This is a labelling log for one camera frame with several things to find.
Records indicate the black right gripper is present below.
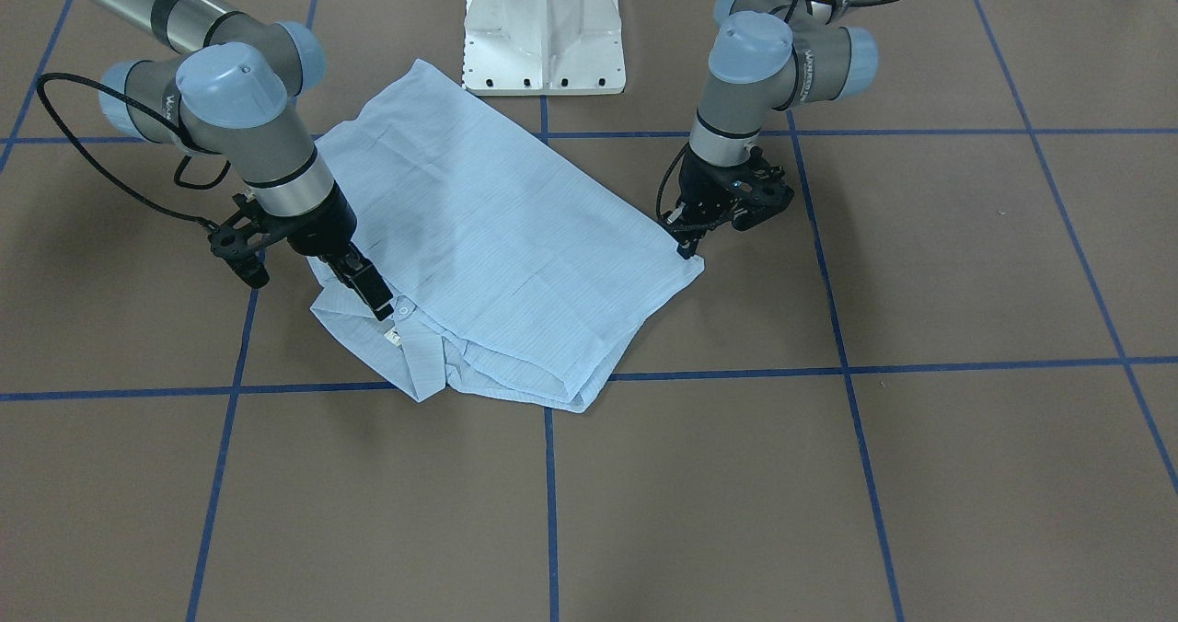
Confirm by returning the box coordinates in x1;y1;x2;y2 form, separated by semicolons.
262;183;393;320

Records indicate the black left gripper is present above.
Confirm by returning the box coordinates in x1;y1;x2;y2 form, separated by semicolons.
666;144;765;259

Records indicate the light blue striped shirt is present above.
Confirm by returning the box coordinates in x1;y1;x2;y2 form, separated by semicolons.
311;60;704;413

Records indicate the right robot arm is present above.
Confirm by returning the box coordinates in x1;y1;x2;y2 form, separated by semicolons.
35;0;393;320

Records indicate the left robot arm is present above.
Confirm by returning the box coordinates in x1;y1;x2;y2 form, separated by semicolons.
655;0;902;259

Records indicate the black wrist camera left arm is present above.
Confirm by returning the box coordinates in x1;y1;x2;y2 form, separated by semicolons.
729;159;795;232

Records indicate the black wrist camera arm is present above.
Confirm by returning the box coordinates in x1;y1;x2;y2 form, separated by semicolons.
207;193;270;290
729;159;795;232

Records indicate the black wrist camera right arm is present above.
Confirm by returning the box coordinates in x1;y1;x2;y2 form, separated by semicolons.
207;193;270;290

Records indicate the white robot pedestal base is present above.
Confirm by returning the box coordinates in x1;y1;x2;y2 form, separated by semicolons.
459;0;627;97

